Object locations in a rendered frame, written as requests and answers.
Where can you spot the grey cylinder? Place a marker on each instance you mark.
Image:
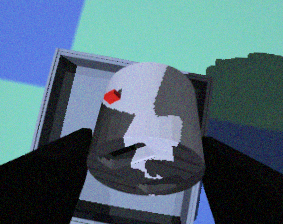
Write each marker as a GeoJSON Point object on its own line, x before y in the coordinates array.
{"type": "Point", "coordinates": [147, 139]}

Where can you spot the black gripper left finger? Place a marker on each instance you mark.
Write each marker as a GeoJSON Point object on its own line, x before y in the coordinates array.
{"type": "Point", "coordinates": [43, 186]}

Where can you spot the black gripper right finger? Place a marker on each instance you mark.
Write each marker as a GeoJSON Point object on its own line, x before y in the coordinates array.
{"type": "Point", "coordinates": [240, 190]}

